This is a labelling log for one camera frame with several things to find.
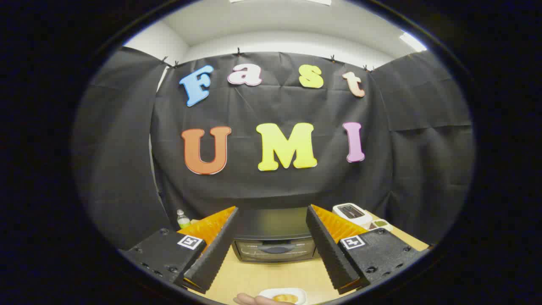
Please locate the golden bread roll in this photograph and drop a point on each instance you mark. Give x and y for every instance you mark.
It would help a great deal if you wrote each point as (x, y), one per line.
(286, 298)

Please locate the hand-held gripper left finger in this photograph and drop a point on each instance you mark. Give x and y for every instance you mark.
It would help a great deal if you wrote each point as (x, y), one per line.
(216, 254)

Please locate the black toaster oven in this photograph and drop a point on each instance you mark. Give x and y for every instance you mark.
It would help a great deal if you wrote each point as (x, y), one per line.
(275, 250)

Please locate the white divided condiment dish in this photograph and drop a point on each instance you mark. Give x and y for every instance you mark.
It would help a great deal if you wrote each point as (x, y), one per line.
(381, 223)

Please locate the white oval plate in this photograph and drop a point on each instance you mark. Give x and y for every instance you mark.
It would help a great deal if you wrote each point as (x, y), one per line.
(266, 293)

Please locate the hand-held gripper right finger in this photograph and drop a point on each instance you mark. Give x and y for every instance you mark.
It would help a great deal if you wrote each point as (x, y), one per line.
(330, 254)

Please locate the green label water bottle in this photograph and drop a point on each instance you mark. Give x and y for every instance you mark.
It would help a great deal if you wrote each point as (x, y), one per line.
(183, 220)

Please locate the white pop-up toaster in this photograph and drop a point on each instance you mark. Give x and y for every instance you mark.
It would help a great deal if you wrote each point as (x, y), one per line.
(360, 218)

